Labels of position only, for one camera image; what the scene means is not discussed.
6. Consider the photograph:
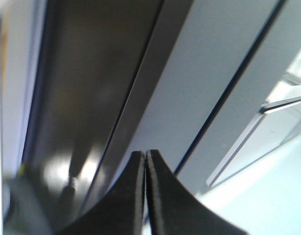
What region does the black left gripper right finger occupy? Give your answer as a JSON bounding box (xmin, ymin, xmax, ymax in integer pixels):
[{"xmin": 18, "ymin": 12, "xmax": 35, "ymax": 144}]
[{"xmin": 145, "ymin": 150, "xmax": 247, "ymax": 235}]

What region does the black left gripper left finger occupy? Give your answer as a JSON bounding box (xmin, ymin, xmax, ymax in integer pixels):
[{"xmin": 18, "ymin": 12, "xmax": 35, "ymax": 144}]
[{"xmin": 58, "ymin": 151, "xmax": 145, "ymax": 235}]

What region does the fridge door with shelves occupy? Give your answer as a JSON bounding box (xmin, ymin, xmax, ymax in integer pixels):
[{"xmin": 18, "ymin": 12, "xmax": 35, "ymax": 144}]
[{"xmin": 23, "ymin": 0, "xmax": 301, "ymax": 230}]

